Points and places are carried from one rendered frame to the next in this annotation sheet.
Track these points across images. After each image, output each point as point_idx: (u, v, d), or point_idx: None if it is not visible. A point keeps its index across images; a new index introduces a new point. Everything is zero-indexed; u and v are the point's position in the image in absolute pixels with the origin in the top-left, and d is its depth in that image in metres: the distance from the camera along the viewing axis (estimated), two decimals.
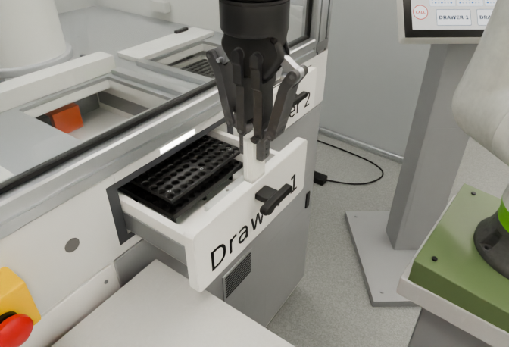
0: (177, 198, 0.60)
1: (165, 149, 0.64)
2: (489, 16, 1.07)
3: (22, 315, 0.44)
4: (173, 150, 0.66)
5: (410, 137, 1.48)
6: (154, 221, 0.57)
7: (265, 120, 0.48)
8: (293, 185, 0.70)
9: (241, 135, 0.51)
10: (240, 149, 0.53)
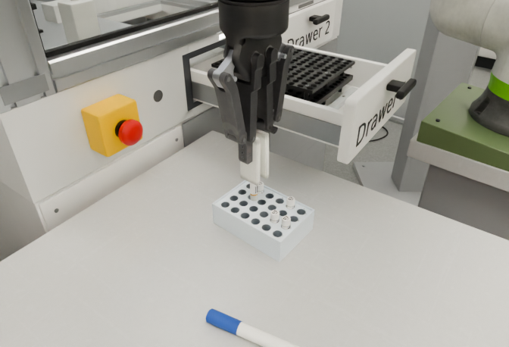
0: (316, 90, 0.68)
1: (223, 37, 0.80)
2: None
3: (137, 120, 0.60)
4: None
5: None
6: (301, 105, 0.65)
7: (267, 109, 0.51)
8: None
9: (248, 145, 0.49)
10: (247, 160, 0.50)
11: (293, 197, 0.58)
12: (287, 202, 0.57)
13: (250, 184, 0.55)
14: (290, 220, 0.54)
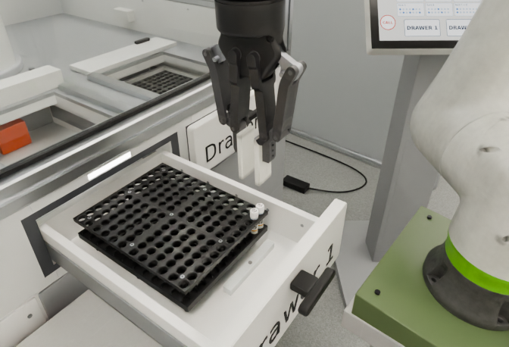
0: (192, 286, 0.48)
1: (95, 175, 0.61)
2: (459, 26, 1.04)
3: None
4: (104, 175, 0.62)
5: (386, 148, 1.44)
6: (163, 322, 0.45)
7: (269, 120, 0.48)
8: (329, 256, 0.58)
9: (234, 133, 0.52)
10: (234, 147, 0.53)
11: (256, 212, 0.57)
12: (251, 211, 0.58)
13: (257, 212, 0.60)
14: None
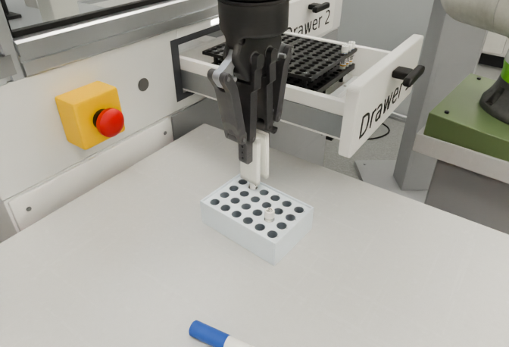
0: (315, 78, 0.62)
1: (214, 23, 0.75)
2: None
3: (117, 109, 0.54)
4: None
5: (417, 78, 1.58)
6: (299, 94, 0.59)
7: (267, 109, 0.51)
8: None
9: (248, 145, 0.49)
10: (247, 160, 0.50)
11: (351, 44, 0.71)
12: None
13: None
14: (345, 48, 0.70)
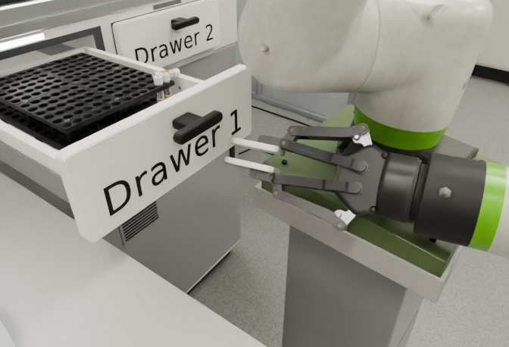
0: (76, 128, 0.47)
1: (1, 48, 0.60)
2: None
3: None
4: (12, 51, 0.61)
5: (349, 95, 1.43)
6: (38, 153, 0.44)
7: (304, 145, 0.51)
8: (235, 124, 0.57)
9: None
10: (256, 178, 0.53)
11: (158, 77, 0.56)
12: (156, 78, 0.57)
13: (165, 83, 0.59)
14: (173, 73, 0.61)
